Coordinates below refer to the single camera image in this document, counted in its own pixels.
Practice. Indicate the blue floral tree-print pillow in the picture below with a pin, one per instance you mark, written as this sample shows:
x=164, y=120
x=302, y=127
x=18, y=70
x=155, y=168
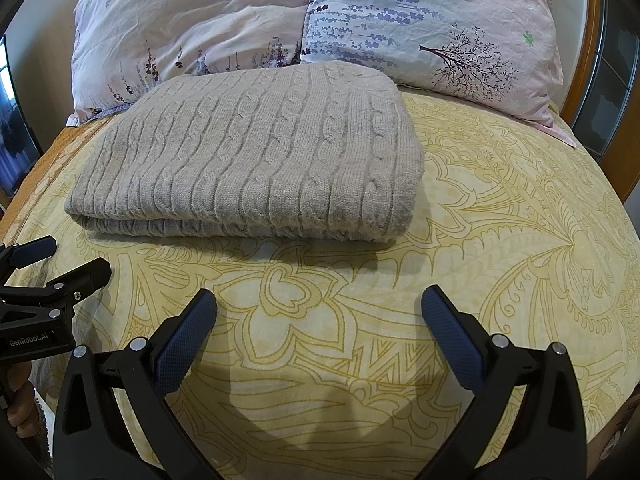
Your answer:
x=425, y=10

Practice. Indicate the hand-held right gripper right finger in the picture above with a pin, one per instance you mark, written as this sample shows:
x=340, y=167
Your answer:
x=447, y=335

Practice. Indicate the pink floral pillow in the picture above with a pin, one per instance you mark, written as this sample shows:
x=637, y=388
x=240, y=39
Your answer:
x=200, y=15

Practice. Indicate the wooden bed headboard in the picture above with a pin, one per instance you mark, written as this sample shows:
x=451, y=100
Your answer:
x=595, y=35

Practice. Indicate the orange bed cover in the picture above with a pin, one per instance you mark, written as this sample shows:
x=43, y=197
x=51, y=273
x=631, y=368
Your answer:
x=65, y=145

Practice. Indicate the yellow patterned bed sheet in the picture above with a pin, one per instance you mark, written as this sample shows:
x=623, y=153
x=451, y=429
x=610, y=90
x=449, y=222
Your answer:
x=350, y=285

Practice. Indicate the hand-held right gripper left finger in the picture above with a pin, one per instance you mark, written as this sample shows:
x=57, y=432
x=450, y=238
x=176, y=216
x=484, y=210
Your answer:
x=185, y=345

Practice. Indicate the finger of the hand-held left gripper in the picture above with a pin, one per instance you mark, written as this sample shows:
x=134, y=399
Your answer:
x=85, y=277
x=42, y=247

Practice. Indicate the dark screen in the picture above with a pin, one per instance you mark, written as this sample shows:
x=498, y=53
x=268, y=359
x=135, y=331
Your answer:
x=15, y=135

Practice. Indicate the person's left hand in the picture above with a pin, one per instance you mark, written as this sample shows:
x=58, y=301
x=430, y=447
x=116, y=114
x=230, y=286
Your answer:
x=21, y=395

